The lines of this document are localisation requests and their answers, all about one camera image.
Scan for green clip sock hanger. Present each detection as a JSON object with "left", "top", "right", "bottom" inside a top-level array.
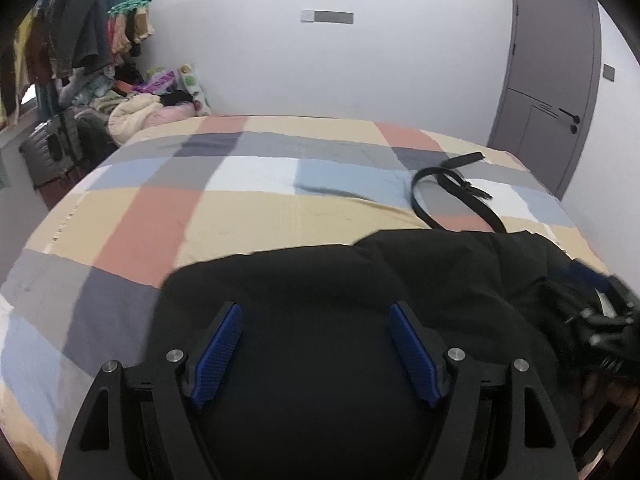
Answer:
[{"left": 107, "top": 0, "right": 152, "bottom": 16}]

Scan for checkered patchwork bed blanket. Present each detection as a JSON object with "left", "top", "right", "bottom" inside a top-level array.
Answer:
[{"left": 0, "top": 114, "right": 609, "bottom": 470}]

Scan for small grey wall switch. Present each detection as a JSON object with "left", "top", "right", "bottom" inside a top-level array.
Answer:
[{"left": 602, "top": 64, "right": 615, "bottom": 81}]

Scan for grey hard suitcase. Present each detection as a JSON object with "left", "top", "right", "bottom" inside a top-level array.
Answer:
[{"left": 18, "top": 114, "right": 82, "bottom": 188}]

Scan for black puffer jacket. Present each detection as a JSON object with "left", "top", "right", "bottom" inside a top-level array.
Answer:
[{"left": 144, "top": 230, "right": 599, "bottom": 479}]

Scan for dotted rolled mat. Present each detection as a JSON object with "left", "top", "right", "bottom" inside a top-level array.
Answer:
[{"left": 179, "top": 63, "right": 212, "bottom": 116}]

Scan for person right hand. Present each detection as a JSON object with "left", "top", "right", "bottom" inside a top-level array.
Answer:
[{"left": 574, "top": 374, "right": 639, "bottom": 463}]

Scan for black belt strap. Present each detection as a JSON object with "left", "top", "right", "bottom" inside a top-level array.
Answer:
[{"left": 410, "top": 150, "right": 509, "bottom": 235}]

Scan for grey bedroom door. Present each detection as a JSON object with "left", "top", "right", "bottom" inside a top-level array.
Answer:
[{"left": 488, "top": 0, "right": 602, "bottom": 198}]

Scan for grey wall panel switch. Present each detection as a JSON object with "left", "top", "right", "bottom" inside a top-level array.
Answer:
[{"left": 300, "top": 9, "right": 355, "bottom": 25}]

